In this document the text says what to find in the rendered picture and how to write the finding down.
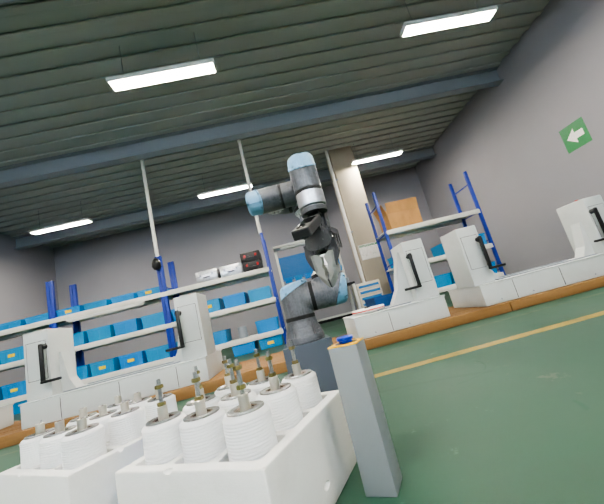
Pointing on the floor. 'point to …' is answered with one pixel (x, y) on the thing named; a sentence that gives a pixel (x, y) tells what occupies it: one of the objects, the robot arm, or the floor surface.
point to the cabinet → (367, 291)
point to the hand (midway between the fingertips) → (330, 282)
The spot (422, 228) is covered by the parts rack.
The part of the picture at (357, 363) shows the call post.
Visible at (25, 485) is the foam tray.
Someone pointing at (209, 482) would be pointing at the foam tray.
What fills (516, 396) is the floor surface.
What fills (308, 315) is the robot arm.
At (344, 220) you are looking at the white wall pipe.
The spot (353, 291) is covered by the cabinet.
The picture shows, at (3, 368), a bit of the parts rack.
